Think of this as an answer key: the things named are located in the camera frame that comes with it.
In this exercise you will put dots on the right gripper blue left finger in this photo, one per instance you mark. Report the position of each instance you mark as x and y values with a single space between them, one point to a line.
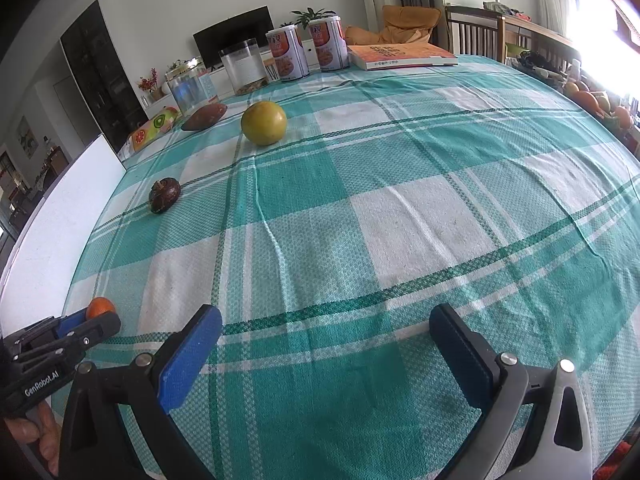
95 442

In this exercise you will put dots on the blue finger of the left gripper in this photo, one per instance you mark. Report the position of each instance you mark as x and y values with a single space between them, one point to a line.
85 337
47 330

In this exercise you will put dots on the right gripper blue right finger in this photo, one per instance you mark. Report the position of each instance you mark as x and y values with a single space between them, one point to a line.
555 443

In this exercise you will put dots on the small orange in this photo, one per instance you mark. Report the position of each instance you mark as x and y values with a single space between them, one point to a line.
98 306

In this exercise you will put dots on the dark mangosteen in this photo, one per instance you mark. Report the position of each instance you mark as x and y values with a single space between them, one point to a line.
164 193

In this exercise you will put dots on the green apple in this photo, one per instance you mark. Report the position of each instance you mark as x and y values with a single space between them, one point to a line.
264 123

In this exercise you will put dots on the person left hand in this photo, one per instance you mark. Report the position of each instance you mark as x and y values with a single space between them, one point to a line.
47 435

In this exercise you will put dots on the white cardboard box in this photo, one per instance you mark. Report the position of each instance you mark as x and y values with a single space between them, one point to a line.
37 276

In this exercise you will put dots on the fruit print pouch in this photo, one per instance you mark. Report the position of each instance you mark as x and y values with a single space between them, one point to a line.
155 127

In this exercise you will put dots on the teal plaid tablecloth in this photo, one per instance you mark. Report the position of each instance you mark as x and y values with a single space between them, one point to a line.
325 252

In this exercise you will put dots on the far reddish sweet potato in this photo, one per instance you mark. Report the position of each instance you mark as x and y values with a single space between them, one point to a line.
205 117

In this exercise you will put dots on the red flower vase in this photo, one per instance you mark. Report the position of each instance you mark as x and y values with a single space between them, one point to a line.
150 85

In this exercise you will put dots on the dark bookshelf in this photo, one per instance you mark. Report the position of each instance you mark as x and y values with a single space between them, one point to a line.
101 80

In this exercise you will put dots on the clear jar gold lid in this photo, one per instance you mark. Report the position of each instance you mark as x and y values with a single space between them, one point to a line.
190 85

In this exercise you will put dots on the clear canister black lid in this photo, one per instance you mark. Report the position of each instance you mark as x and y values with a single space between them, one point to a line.
244 67

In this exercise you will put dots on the tray of mixed fruit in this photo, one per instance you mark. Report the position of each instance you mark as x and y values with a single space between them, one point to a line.
598 104

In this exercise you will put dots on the black television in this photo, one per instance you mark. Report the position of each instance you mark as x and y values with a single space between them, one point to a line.
253 24

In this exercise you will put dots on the left red white can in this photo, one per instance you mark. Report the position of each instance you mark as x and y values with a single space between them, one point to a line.
288 53

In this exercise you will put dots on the red white can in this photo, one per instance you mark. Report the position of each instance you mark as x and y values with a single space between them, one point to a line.
329 42
288 53

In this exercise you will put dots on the right red white can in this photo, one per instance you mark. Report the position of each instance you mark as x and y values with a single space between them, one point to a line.
329 42

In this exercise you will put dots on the large potted plant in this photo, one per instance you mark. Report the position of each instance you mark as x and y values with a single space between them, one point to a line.
304 17

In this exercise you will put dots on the wooden chair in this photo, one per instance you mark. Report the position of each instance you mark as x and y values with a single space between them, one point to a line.
472 31

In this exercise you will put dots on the orange book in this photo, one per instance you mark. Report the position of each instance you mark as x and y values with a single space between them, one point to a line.
387 56

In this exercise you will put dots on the orange lounge chair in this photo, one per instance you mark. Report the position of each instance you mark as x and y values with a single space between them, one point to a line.
402 25

